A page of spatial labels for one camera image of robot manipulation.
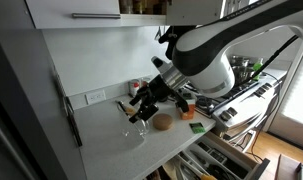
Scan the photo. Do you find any narrow kitchen knife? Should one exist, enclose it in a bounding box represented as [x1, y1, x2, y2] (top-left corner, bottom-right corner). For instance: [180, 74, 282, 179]
[52, 65, 84, 148]

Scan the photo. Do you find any black oven mitt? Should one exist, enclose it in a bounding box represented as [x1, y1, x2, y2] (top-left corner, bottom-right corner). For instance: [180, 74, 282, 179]
[158, 25, 192, 61]

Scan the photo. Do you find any stainless gas stove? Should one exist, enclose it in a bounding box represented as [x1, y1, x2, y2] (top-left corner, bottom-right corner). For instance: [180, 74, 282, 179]
[184, 66, 289, 138]

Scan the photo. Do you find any small spice jar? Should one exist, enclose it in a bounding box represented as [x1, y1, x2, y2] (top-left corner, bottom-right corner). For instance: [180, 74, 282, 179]
[140, 77, 152, 89]

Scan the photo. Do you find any open wooden drawer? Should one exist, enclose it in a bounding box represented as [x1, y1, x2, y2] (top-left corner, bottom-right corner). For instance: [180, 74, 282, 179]
[146, 130, 271, 180]

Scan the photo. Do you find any white cabinet door with handle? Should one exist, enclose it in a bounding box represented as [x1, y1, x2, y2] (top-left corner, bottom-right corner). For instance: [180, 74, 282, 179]
[25, 0, 123, 30]

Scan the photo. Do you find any brown wooden furniture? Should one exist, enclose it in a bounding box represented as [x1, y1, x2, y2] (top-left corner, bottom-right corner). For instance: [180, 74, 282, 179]
[274, 153, 303, 180]

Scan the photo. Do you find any green bottle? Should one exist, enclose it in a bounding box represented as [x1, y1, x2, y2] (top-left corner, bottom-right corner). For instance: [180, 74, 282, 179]
[252, 58, 265, 81]

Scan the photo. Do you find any round cork coaster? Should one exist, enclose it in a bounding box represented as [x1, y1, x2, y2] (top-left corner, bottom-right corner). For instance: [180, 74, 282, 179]
[152, 113, 175, 132]

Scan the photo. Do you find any orange handled utensil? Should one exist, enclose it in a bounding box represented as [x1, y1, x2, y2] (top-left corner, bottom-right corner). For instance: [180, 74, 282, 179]
[190, 168, 218, 180]

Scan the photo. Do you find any white cutlery tray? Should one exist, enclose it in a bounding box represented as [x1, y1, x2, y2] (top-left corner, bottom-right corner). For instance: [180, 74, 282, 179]
[175, 141, 251, 180]

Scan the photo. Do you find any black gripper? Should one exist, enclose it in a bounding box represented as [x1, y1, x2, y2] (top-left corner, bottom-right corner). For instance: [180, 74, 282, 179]
[128, 74, 176, 124]

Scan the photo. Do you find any silver stove knob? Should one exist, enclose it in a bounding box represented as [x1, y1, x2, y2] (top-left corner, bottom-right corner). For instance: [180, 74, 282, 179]
[220, 111, 232, 122]
[226, 107, 239, 117]

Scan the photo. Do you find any orange spice jar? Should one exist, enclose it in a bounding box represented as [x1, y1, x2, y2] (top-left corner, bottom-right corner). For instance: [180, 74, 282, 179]
[178, 89, 197, 121]

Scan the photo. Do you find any clear glass jar with handle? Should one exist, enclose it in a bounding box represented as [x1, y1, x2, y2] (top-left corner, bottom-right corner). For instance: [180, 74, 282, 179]
[115, 97, 150, 139]

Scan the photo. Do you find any yellow smiley spatula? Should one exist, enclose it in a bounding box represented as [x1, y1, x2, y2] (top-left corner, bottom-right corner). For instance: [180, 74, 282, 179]
[124, 104, 139, 117]

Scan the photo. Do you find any white wall outlet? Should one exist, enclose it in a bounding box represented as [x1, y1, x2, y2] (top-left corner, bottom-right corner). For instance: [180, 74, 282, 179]
[85, 89, 107, 106]

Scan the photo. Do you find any silver cabinet bar handle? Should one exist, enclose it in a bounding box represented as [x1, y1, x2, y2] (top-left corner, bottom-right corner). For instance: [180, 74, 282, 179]
[71, 12, 122, 20]

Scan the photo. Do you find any green packet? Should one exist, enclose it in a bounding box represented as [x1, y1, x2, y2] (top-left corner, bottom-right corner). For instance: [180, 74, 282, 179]
[189, 122, 207, 135]

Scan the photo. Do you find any steel pot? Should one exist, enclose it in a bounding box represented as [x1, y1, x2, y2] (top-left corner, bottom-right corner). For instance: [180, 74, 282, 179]
[232, 65, 256, 85]
[229, 54, 251, 68]

